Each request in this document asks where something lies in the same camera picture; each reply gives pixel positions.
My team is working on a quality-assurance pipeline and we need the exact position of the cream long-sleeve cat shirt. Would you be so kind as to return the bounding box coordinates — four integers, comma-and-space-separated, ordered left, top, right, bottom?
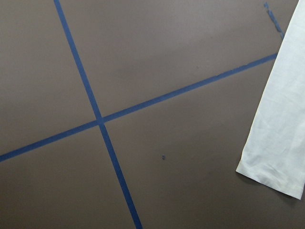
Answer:
236, 0, 305, 199

